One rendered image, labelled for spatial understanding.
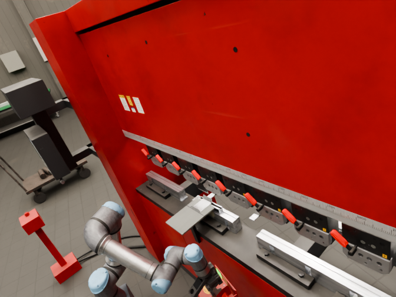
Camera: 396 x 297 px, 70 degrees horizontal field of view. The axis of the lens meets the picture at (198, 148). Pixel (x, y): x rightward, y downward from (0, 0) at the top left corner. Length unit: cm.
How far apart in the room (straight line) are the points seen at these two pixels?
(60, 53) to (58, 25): 18
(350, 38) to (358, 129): 24
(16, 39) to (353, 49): 1130
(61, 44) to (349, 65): 181
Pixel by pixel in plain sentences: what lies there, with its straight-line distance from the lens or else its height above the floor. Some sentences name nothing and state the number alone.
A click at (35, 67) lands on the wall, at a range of 1168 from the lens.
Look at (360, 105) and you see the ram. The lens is 83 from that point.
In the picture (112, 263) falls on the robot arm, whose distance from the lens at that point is 176.
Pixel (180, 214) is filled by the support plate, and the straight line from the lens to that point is 183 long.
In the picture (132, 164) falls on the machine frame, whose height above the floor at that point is 108.
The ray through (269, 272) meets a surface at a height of 87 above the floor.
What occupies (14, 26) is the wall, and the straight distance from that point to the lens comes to 1170.
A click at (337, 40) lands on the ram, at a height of 195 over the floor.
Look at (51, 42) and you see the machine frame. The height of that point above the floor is 215.
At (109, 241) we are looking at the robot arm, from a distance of 139.
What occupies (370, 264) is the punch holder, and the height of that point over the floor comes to 120.
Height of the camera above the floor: 213
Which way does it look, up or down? 27 degrees down
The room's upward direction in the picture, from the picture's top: 18 degrees counter-clockwise
